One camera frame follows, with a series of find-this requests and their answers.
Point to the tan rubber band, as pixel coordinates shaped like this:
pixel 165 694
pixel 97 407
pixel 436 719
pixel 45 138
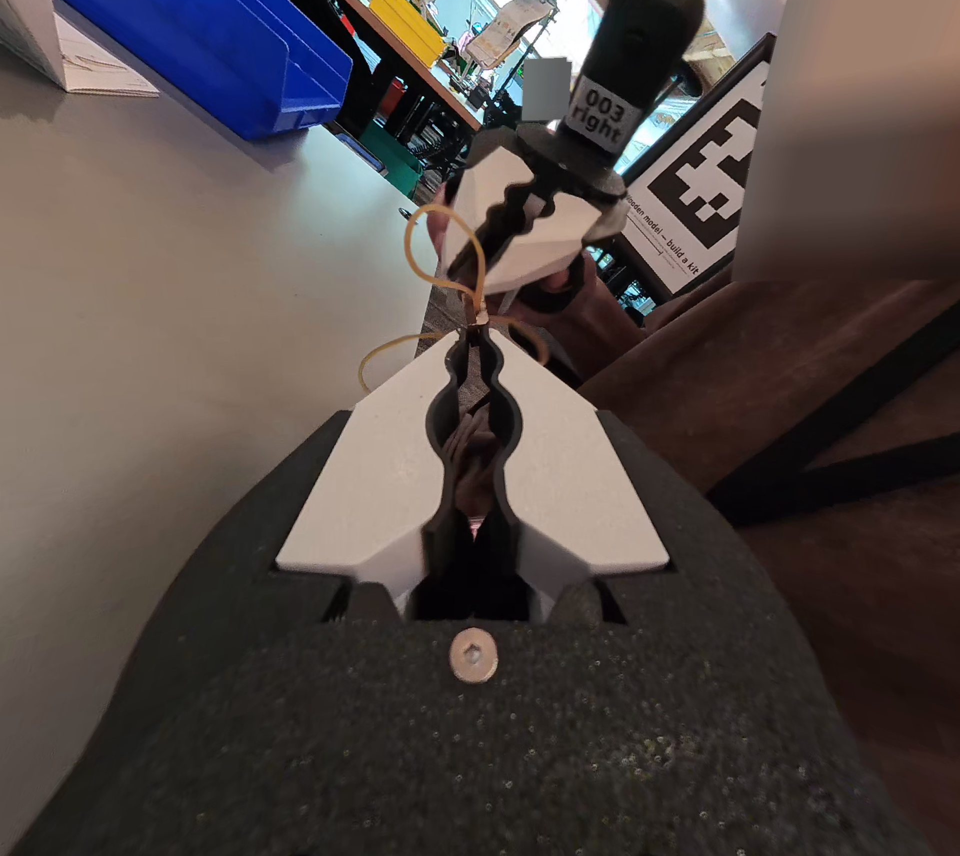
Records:
pixel 459 288

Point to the white instruction booklet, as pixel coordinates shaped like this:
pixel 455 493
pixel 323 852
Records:
pixel 30 9

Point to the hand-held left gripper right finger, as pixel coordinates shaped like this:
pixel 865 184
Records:
pixel 577 496

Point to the green storage crate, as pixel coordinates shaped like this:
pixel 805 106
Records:
pixel 394 159

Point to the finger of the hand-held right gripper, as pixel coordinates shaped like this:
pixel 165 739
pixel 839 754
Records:
pixel 480 196
pixel 555 241

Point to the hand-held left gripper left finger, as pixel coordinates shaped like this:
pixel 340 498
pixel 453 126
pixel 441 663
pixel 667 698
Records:
pixel 360 496

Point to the wooden workbench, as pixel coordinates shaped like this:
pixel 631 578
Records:
pixel 450 95

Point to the small wooden model part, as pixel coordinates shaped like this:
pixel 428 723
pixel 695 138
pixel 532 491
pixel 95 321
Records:
pixel 478 320

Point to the framed black-white marker sign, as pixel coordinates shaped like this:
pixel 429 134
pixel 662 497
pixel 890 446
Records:
pixel 720 159

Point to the person's right hand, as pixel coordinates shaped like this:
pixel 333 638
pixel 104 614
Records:
pixel 600 331

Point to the red box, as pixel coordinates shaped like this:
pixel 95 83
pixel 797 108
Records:
pixel 391 97

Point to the person's brown shirt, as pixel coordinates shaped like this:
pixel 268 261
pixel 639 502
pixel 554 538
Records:
pixel 825 361

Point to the plywood instruction board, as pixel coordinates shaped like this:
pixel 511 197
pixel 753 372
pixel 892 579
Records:
pixel 510 28

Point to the yellow plastic bin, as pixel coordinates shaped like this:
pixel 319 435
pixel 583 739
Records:
pixel 405 16

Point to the blue plastic bin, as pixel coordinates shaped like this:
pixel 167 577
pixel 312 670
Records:
pixel 187 9

